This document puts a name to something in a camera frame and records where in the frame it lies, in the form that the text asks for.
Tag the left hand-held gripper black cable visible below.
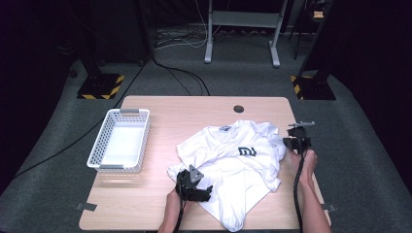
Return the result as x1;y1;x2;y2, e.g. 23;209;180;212
173;171;187;233

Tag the person's left hand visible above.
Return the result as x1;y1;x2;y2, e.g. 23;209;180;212
164;187;196;225

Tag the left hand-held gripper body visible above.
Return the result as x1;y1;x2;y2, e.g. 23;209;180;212
175;164;206;202

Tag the person's right hand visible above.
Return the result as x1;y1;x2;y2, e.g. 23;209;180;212
284;149;319;186

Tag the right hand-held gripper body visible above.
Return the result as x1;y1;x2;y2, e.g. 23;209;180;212
286;120;316;141

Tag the black tripod with tan box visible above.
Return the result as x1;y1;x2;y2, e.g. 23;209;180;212
288;0;326;61

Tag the white perforated plastic basket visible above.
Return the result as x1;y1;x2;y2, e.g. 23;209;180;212
86;108;152;174

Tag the white t-shirt with dark print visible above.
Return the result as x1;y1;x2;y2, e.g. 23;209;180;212
167;119;288;233

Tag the tangle of floor cables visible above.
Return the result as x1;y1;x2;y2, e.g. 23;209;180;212
154;27;209;50

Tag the hand-held gripper black cable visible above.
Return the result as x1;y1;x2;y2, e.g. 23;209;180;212
173;171;187;233
292;147;309;233

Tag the short black floor cable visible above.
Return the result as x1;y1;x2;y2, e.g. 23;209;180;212
152;56;211;97

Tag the long black floor cable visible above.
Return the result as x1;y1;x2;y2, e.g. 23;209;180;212
13;60;149;179

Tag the right hand-held gripper black cable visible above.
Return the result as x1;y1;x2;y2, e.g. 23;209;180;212
292;147;309;233

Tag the white metal desk frame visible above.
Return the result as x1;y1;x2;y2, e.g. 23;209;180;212
203;0;290;68

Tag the black stand with striped base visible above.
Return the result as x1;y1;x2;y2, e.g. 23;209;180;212
290;0;337;101
77;0;125;101

